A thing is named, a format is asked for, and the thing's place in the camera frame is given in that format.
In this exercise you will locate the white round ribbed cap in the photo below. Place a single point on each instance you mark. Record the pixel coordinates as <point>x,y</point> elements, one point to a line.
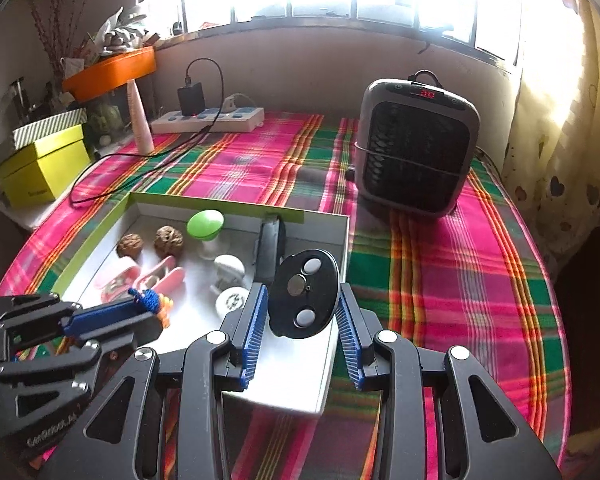
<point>232,301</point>

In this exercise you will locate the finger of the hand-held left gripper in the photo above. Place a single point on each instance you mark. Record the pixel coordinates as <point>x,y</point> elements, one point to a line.
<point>130,332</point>
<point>100,317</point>

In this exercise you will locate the white mushroom-shaped knob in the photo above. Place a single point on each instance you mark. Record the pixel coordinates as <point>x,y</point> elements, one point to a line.
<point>227,266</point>

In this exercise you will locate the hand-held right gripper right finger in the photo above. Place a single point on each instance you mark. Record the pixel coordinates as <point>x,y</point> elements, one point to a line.
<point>350,335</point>

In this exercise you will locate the brown walnut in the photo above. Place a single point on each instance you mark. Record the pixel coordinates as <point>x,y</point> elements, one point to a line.
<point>130,246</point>
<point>169,241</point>

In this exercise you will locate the pink green plaid blanket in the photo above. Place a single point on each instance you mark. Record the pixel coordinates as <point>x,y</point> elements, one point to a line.
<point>455,285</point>

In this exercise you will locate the green white striped box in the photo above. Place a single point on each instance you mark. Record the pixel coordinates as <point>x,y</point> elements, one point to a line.
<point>50,127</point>

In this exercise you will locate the green and white cardboard box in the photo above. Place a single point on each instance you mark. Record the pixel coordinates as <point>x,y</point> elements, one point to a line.
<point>300,375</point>

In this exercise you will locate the black rectangular device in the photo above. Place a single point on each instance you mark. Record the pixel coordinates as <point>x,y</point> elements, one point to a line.
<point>269,250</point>

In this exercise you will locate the grey space heater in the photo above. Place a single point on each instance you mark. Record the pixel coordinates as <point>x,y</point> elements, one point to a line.
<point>415,150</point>

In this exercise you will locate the orange box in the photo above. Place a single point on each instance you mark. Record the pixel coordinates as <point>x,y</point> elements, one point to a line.
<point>112,72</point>

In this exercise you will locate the black oval disc white buttons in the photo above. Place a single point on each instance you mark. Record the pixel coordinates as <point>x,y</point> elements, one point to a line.
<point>285,310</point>

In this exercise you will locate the white power strip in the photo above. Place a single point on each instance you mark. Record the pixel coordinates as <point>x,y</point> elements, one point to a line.
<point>240,120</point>

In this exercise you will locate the green mushroom-shaped massager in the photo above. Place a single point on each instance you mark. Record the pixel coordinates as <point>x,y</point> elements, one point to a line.
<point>205,222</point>

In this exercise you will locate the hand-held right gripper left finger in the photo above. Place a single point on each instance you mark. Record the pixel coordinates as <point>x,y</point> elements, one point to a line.
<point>255,330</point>

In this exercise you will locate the dark glass jar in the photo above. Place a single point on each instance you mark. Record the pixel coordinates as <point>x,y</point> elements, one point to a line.
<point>20,97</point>

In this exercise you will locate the yellow cardboard box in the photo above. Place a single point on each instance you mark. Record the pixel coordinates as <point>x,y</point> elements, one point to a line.
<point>45,170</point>

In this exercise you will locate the dried branches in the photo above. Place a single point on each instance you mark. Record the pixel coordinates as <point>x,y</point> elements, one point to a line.
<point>50,25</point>

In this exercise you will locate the white cosmetic tube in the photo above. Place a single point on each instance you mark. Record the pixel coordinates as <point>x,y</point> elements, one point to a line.
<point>141,125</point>

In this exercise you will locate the cream heart-print curtain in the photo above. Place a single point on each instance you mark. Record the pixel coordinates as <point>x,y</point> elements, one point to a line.
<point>565,135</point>

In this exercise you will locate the glass fish tank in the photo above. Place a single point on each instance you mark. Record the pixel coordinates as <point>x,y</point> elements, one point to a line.
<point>105,117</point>

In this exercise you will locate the black charger adapter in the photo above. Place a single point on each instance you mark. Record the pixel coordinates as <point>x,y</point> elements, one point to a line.
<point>190,100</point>

